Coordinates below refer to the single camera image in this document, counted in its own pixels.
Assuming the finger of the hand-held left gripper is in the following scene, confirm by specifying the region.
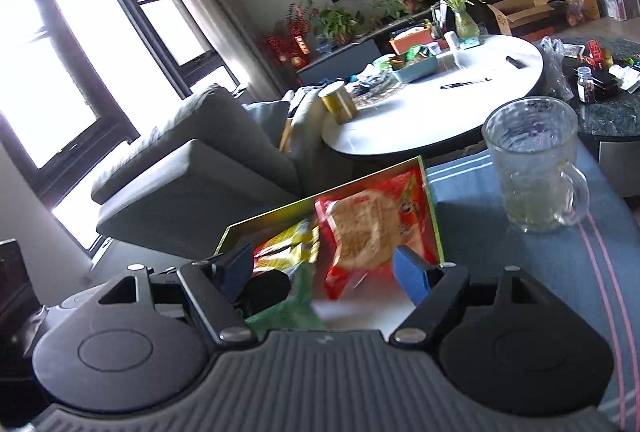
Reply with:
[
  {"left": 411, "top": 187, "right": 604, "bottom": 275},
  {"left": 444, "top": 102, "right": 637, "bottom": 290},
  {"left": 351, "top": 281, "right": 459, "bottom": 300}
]
[{"left": 245, "top": 271, "right": 292, "bottom": 313}]

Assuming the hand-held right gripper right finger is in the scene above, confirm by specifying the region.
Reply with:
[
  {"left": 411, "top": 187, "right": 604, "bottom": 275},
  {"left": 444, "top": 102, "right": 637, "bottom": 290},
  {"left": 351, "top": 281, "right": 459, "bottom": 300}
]
[{"left": 389, "top": 246, "right": 558, "bottom": 345}]

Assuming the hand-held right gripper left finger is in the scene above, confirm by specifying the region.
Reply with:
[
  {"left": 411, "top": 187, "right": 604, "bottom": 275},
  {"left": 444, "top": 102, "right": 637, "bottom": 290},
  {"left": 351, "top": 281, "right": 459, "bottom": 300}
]
[{"left": 90, "top": 242, "right": 256, "bottom": 347}]

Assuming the green snack packet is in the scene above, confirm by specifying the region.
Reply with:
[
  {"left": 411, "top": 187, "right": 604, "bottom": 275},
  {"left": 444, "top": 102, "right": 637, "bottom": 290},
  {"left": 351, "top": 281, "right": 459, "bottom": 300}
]
[{"left": 245, "top": 262, "right": 328, "bottom": 333}]

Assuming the yellow and red snack packet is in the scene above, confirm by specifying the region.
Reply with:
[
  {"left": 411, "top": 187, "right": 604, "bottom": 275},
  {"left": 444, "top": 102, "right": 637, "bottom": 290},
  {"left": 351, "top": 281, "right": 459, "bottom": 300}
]
[{"left": 252, "top": 219, "right": 321, "bottom": 275}]

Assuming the green cardboard box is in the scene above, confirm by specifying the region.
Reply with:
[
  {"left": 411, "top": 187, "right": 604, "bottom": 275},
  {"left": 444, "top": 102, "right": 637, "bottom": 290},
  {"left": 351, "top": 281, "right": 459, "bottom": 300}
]
[{"left": 212, "top": 155, "right": 446, "bottom": 333}]

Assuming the red round cake packet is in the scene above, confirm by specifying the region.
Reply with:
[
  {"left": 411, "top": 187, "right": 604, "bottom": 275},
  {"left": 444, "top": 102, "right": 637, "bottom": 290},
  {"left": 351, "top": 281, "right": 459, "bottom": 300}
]
[{"left": 315, "top": 172, "right": 441, "bottom": 300}]

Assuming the blue striped tablecloth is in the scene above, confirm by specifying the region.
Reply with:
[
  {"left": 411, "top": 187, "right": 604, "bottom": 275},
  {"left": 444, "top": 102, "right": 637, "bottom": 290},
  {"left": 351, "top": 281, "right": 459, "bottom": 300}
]
[{"left": 425, "top": 139, "right": 640, "bottom": 432}]

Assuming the grey armchair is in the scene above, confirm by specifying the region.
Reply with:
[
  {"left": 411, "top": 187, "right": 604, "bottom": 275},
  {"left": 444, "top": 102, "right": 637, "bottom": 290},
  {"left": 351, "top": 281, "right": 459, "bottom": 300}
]
[{"left": 90, "top": 84, "right": 321, "bottom": 260}]

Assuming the light grey sofa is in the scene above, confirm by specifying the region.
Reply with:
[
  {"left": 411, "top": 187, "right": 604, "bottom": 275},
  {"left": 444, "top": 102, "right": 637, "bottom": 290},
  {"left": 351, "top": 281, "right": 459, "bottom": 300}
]
[{"left": 285, "top": 86, "right": 331, "bottom": 193}]

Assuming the round white table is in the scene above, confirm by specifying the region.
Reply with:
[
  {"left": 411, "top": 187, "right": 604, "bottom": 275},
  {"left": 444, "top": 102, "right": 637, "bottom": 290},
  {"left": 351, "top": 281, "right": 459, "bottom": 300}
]
[{"left": 321, "top": 34, "right": 545, "bottom": 156}]

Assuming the glass mug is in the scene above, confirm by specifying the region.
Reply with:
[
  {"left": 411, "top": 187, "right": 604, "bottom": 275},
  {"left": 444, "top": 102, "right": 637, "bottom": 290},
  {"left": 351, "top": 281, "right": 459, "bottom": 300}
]
[{"left": 482, "top": 96, "right": 591, "bottom": 233}]

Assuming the yellow can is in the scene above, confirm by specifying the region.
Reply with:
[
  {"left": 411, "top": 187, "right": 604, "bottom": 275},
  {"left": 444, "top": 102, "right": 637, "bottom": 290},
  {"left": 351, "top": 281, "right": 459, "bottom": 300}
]
[{"left": 318, "top": 80, "right": 358, "bottom": 125}]

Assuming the pile of small wrappers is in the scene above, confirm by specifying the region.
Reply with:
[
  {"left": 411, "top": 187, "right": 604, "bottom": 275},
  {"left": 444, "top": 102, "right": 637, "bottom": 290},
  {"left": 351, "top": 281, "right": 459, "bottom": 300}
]
[{"left": 350, "top": 72, "right": 401, "bottom": 107}]

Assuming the black pen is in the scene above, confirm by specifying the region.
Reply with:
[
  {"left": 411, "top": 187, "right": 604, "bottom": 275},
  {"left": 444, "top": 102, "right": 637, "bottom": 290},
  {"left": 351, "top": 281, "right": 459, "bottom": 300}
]
[{"left": 440, "top": 78, "right": 493, "bottom": 90}]

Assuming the blue plastic basin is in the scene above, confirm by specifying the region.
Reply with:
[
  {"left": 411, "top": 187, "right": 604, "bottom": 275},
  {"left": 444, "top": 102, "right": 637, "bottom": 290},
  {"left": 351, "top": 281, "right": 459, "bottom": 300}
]
[{"left": 390, "top": 54, "right": 438, "bottom": 83}]

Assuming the dark television console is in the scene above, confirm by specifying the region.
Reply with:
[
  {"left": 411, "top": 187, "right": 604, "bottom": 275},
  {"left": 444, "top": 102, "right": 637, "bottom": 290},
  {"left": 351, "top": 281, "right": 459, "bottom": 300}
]
[{"left": 295, "top": 0, "right": 583, "bottom": 85}]

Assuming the red flower decoration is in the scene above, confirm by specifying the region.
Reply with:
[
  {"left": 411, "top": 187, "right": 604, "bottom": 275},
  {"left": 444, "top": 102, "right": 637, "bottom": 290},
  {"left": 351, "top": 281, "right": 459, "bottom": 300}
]
[{"left": 260, "top": 2, "right": 313, "bottom": 67}]

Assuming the orange storage basket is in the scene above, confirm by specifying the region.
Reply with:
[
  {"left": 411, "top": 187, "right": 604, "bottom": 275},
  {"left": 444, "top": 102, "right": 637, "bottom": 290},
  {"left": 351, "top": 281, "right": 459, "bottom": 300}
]
[{"left": 389, "top": 29, "right": 433, "bottom": 55}]

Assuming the clear plastic bag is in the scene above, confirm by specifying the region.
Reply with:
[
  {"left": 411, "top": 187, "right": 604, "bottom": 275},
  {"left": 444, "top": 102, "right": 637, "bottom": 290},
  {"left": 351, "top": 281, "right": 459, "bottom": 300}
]
[{"left": 540, "top": 36, "right": 576, "bottom": 100}]

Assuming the spider plant in glass vase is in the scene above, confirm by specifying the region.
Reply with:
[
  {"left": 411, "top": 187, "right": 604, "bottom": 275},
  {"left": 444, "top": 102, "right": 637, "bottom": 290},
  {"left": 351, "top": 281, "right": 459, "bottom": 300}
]
[{"left": 427, "top": 0, "right": 488, "bottom": 40}]

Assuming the glass jar dark lid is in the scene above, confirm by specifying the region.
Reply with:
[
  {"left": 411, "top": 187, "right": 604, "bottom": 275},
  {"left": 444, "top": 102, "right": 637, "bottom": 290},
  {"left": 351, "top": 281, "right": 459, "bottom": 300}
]
[{"left": 576, "top": 66, "right": 597, "bottom": 103}]

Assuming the dark marble side table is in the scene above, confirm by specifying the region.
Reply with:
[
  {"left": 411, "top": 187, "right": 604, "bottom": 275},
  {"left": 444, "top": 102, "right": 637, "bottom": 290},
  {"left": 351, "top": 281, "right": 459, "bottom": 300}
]
[{"left": 547, "top": 36, "right": 640, "bottom": 197}]

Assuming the dark framed window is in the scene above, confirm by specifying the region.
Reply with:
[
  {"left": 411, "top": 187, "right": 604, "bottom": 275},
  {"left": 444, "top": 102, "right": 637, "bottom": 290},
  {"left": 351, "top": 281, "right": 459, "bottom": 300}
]
[{"left": 0, "top": 0, "right": 241, "bottom": 257}]

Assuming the open cardboard box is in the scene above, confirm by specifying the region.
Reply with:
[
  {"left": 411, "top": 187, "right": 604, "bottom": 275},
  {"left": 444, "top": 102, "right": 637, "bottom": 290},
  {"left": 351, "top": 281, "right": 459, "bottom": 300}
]
[{"left": 487, "top": 0, "right": 553, "bottom": 35}]

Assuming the white tissue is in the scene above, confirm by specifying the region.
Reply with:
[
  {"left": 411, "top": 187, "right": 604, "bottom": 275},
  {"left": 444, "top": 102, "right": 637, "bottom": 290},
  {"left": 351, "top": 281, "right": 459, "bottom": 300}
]
[{"left": 607, "top": 64, "right": 640, "bottom": 93}]

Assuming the kraft paper bag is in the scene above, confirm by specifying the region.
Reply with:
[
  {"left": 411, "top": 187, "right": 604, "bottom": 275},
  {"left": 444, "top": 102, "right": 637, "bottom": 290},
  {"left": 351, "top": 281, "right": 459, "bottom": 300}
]
[{"left": 562, "top": 0, "right": 601, "bottom": 25}]

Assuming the clear plastic storage box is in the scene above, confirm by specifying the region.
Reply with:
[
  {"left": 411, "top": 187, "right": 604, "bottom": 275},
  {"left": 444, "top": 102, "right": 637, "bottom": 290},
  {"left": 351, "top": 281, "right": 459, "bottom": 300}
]
[{"left": 595, "top": 0, "right": 640, "bottom": 20}]

